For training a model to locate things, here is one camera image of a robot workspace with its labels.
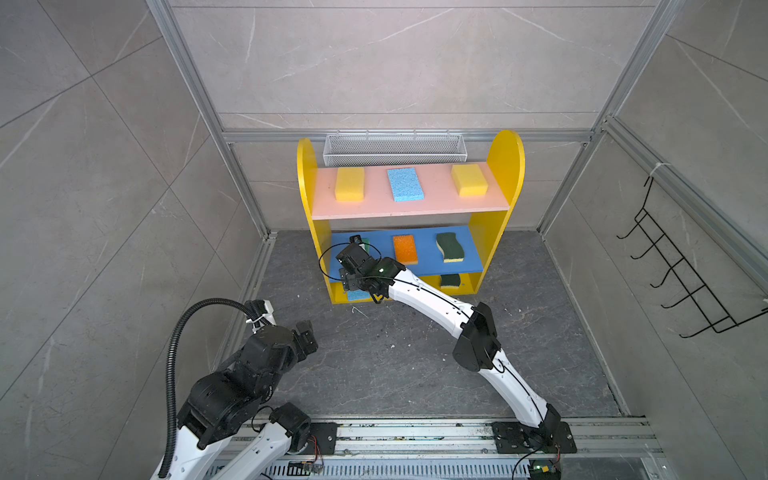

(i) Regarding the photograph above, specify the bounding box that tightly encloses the black wire hook rack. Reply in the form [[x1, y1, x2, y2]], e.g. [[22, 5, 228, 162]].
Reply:
[[616, 176, 767, 339]]

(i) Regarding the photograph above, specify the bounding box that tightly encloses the light blue sponge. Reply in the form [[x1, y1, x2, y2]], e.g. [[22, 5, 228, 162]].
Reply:
[[346, 290, 371, 302], [387, 168, 425, 202]]

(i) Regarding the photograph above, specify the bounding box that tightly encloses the orange sponge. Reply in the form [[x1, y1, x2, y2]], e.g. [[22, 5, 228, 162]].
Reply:
[[393, 235, 419, 265]]

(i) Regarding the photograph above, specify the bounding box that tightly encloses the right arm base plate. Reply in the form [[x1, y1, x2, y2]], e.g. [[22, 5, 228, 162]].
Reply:
[[491, 422, 578, 454]]

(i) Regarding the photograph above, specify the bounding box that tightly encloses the aluminium rail base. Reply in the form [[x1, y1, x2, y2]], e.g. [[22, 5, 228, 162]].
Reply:
[[258, 416, 677, 479]]

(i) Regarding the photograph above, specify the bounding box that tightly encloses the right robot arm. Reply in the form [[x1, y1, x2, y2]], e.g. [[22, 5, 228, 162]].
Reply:
[[336, 236, 561, 452]]

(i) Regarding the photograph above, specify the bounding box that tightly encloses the yellow sponge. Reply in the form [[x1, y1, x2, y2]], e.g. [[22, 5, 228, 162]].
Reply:
[[451, 163, 489, 197], [334, 167, 365, 203]]

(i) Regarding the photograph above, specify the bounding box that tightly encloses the light blue sponge front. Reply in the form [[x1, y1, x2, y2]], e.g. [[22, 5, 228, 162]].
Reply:
[[346, 290, 371, 302]]

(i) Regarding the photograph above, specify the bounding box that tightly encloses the yellow shelf unit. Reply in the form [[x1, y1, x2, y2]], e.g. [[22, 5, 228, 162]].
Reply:
[[296, 130, 526, 304]]

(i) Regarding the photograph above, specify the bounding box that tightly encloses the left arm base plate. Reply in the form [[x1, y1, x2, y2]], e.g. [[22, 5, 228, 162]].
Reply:
[[299, 422, 339, 457]]

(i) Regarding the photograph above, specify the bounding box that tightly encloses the white wire mesh basket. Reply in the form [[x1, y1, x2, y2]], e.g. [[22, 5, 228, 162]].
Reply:
[[323, 133, 468, 167]]

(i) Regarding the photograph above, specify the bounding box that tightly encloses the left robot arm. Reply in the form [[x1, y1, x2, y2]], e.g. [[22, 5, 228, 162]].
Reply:
[[153, 298, 323, 479]]

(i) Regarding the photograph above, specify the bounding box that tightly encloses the dark green curved sponge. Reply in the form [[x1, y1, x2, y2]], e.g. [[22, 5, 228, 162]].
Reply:
[[436, 232, 465, 263], [440, 274, 462, 288]]

